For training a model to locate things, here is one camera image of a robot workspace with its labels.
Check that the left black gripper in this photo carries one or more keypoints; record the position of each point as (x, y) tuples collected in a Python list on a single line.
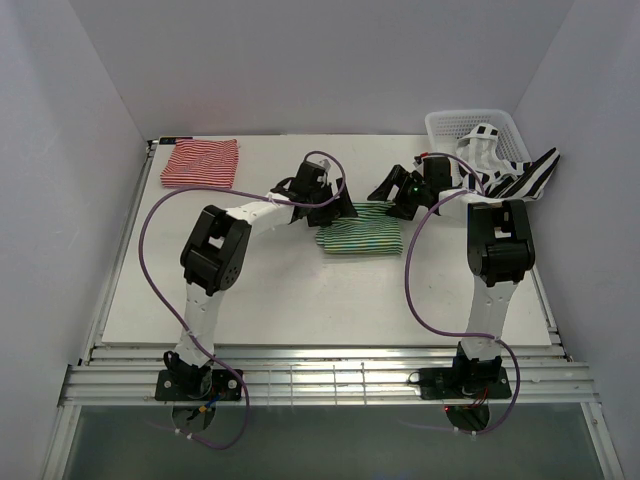
[(336, 209)]

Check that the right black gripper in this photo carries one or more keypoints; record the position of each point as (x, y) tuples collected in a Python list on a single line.
[(400, 177)]

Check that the green white striped tank top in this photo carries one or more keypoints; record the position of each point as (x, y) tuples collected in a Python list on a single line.
[(371, 232)]

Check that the black white striped tank top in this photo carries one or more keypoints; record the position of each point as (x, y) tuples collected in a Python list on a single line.
[(503, 179)]

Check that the red white striped tank top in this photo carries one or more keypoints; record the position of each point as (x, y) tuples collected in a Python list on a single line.
[(195, 162)]

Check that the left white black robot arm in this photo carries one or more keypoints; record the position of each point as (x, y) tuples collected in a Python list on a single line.
[(213, 256)]

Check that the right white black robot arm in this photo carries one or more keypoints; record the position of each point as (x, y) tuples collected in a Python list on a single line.
[(500, 250)]

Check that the white plastic basket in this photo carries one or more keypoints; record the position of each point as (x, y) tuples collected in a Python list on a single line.
[(446, 128)]

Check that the blue label sticker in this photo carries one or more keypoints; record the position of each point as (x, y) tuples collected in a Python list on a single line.
[(172, 140)]

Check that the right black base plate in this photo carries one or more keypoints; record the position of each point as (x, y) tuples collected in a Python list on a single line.
[(443, 383)]

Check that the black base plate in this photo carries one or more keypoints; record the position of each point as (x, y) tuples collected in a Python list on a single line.
[(217, 383), (443, 383)]

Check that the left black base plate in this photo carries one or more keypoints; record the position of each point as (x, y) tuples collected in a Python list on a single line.
[(217, 383)]

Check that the aluminium frame rail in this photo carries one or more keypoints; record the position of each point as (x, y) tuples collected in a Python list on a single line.
[(323, 376)]

